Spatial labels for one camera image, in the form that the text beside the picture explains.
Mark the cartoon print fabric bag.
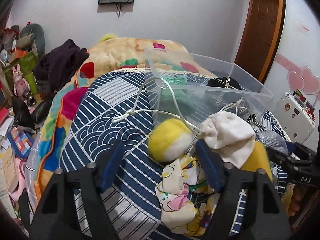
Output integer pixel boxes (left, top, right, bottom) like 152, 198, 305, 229
155, 155, 220, 237

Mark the yellow white plush ball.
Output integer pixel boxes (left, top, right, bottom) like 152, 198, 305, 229
148, 119, 194, 163

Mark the black chain-pattern pouch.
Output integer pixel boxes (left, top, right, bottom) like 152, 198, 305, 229
206, 76, 243, 106

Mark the green knitted cloth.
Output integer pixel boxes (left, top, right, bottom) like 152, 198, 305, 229
159, 74, 194, 116

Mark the clear plastic storage box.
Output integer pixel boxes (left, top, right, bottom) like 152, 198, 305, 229
145, 48, 273, 126

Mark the white drawstring bag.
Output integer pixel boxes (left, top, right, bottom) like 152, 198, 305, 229
112, 77, 255, 168

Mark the person's right hand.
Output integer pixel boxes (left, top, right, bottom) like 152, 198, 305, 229
288, 184, 306, 217

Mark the white stickered suitcase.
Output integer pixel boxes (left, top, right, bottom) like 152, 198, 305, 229
273, 92, 316, 144

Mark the colourful blocks booklet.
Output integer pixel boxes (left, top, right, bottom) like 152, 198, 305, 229
7, 127, 34, 159

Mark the black plastic bag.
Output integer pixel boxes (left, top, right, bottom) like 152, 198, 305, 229
12, 96, 53, 134

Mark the blue white patterned cloth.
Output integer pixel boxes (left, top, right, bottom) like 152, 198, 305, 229
58, 70, 293, 240

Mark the green bottle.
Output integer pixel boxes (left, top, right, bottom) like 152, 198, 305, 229
25, 72, 39, 95

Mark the pink rabbit figurine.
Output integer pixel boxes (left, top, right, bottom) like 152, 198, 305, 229
12, 64, 30, 97

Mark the brown wooden door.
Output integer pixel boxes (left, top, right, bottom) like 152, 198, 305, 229
235, 0, 285, 83

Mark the dark purple garment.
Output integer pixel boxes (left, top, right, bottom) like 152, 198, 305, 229
33, 39, 89, 96

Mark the green cardboard box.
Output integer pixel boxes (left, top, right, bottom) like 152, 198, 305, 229
4, 50, 39, 91

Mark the beige colourful-squares blanket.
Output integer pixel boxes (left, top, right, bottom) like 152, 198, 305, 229
34, 36, 218, 205

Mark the grey green plush toy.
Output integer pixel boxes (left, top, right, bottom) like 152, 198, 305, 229
16, 23, 45, 59

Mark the yellow fuzzy cushion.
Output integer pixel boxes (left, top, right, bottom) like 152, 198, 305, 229
99, 34, 118, 43

